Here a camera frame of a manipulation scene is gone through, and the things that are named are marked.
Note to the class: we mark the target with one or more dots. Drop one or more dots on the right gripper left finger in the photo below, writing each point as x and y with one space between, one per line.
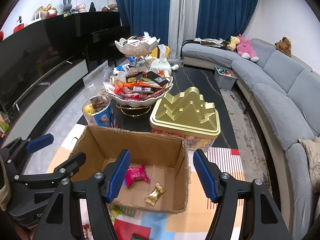
61 218

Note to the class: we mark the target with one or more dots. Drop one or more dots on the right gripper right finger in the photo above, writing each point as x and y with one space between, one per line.
261 218

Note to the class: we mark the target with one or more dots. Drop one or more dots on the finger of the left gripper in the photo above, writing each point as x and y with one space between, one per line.
16 153
65 170

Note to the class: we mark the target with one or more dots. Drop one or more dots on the pink snack bag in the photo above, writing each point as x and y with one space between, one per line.
135 174

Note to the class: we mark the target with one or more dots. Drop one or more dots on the gold candy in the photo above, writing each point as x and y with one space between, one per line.
157 192

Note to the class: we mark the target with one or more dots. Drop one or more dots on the green yellow candy packet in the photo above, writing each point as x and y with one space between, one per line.
114 212

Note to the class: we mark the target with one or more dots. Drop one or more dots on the colourful patterned tablecloth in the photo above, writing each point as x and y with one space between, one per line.
193 223

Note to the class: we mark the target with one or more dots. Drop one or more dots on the white TV cabinet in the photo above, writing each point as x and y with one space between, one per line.
48 96

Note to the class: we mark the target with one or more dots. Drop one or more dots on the brown cardboard box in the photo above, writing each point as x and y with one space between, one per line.
165 158

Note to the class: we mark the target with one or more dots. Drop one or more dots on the clear jar of nuts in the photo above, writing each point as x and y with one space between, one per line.
98 111

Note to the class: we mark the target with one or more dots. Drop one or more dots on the beige blanket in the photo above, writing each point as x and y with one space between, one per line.
312 151

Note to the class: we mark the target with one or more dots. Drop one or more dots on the clear zip bag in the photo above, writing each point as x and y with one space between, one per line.
94 81

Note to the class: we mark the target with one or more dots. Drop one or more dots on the black television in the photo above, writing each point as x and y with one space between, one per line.
31 52

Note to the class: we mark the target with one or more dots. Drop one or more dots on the tiered white snack bowl stand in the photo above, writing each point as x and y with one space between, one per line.
137 85

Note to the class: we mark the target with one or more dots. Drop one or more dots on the gold mountain lid tin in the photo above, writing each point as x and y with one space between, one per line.
187 115

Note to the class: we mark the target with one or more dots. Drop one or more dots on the grey sectional sofa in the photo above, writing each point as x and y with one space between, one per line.
283 93

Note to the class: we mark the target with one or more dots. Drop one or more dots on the grey storage bin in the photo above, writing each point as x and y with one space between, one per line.
224 77

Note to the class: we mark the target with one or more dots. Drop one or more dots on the grey bunny plush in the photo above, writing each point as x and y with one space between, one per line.
67 6

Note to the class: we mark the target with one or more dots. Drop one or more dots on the pink plush toy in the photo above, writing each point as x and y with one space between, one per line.
245 50

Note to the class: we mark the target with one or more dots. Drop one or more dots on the brown teddy bear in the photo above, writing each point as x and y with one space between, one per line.
284 46

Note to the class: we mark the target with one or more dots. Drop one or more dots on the yellow plush toy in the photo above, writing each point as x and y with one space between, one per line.
234 41

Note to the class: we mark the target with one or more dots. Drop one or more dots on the blue curtains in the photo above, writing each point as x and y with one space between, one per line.
174 21

